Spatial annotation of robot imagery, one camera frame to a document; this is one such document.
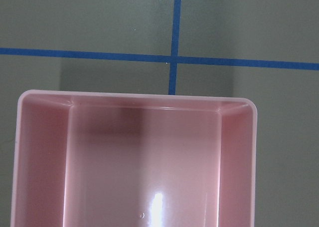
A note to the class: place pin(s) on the pink plastic bin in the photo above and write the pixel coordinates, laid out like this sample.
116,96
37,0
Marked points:
86,159

